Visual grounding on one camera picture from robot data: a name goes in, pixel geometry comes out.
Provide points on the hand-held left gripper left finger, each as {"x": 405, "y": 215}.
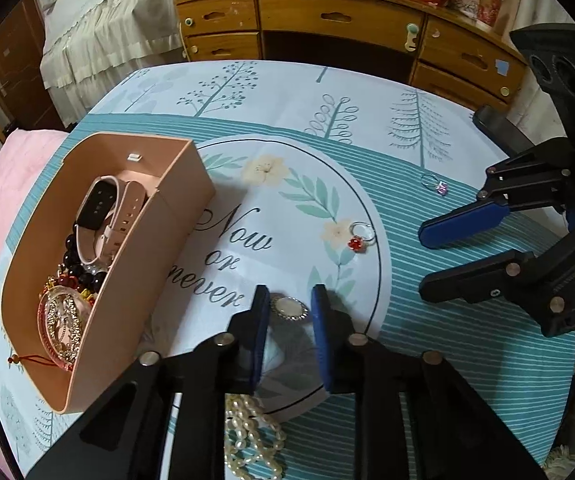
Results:
{"x": 260, "y": 340}

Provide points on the floral paper cup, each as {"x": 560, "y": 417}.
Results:
{"x": 490, "y": 7}

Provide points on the oval pearl brooch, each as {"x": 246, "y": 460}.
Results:
{"x": 290, "y": 307}

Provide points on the pink storage box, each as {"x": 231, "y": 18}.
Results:
{"x": 167, "y": 220}

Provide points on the brown wooden door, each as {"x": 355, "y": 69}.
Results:
{"x": 22, "y": 70}

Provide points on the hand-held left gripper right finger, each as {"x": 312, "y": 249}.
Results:
{"x": 322, "y": 340}

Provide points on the pink smartwatch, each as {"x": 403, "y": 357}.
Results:
{"x": 97, "y": 205}

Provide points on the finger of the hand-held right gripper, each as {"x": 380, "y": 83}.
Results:
{"x": 462, "y": 225}
{"x": 467, "y": 280}

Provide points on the white lace furniture cover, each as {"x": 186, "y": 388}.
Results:
{"x": 107, "y": 20}

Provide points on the wooden desk with drawers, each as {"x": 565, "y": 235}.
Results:
{"x": 317, "y": 10}

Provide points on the gold pearl hair comb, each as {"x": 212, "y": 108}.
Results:
{"x": 64, "y": 320}

